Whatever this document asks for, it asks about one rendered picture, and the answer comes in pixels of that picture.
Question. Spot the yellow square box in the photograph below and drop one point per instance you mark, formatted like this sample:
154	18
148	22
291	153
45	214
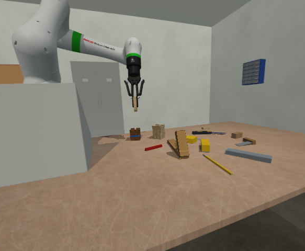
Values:
191	139

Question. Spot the yellow rectangular block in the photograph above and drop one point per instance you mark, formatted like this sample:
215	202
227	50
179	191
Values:
205	146

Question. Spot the try square with wooden stock and grey blade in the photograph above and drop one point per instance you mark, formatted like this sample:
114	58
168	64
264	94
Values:
247	141

